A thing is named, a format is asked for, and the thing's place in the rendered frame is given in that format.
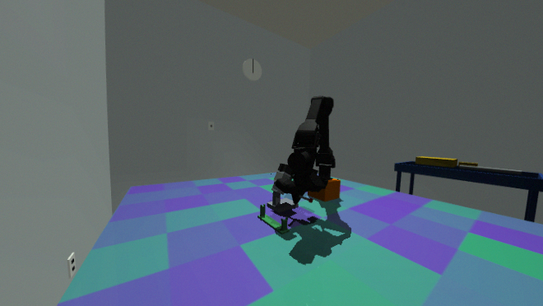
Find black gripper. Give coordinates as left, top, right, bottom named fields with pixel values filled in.
left=275, top=167, right=315, bottom=204

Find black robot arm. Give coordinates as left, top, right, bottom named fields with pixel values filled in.
left=287, top=95, right=336, bottom=192

